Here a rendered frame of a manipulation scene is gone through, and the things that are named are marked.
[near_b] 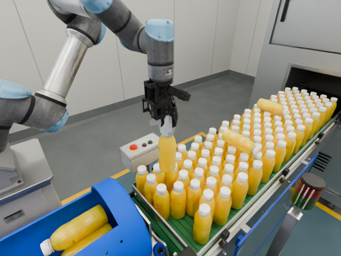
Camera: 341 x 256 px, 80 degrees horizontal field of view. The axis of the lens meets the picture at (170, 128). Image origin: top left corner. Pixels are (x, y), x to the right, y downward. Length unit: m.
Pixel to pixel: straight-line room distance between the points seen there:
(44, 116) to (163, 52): 0.52
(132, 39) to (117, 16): 0.07
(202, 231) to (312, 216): 1.72
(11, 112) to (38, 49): 2.40
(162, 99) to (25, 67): 2.73
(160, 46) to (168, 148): 0.35
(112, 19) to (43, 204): 0.73
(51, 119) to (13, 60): 2.36
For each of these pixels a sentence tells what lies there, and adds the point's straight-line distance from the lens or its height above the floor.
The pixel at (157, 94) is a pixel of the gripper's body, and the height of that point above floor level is 1.46.
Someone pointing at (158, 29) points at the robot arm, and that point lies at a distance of 0.56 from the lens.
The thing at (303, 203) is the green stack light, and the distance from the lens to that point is 0.76.
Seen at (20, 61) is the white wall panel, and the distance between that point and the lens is 3.21.
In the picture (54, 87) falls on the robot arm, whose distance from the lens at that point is 0.90.
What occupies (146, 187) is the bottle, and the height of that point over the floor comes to 1.04.
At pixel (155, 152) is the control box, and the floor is 1.06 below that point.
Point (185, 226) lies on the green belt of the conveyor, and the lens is 0.94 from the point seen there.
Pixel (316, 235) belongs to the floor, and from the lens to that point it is 2.31.
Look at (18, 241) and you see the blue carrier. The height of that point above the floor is 1.10.
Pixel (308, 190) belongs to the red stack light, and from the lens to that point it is 0.72.
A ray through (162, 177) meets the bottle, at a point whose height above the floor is 1.04.
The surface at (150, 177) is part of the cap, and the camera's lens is 0.86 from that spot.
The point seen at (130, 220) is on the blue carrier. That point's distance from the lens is 0.60.
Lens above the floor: 1.70
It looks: 33 degrees down
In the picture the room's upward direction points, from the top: straight up
